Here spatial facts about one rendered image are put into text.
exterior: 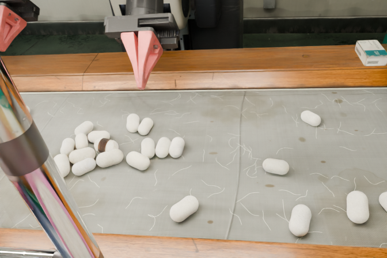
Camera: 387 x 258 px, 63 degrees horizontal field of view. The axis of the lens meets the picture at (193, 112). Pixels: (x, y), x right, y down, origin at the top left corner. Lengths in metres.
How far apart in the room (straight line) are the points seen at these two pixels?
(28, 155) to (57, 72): 0.52
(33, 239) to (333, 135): 0.40
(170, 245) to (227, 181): 0.12
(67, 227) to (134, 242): 0.15
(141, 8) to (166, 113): 0.17
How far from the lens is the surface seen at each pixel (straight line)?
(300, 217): 0.37
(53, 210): 0.20
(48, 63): 0.74
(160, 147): 0.44
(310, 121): 0.50
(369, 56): 0.61
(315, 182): 0.43
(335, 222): 0.40
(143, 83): 0.46
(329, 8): 2.56
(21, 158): 0.17
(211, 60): 0.62
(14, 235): 0.41
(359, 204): 0.39
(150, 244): 0.35
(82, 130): 0.52
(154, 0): 0.50
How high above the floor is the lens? 1.06
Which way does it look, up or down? 38 degrees down
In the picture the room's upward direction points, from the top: 6 degrees counter-clockwise
